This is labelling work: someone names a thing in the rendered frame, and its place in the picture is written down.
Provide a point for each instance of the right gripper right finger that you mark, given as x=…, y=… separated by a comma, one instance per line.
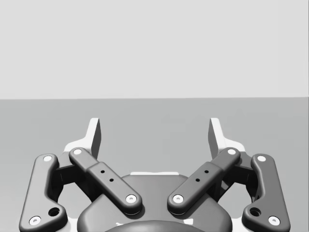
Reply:
x=205, y=174

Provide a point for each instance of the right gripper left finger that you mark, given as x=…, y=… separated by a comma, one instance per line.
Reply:
x=103, y=174

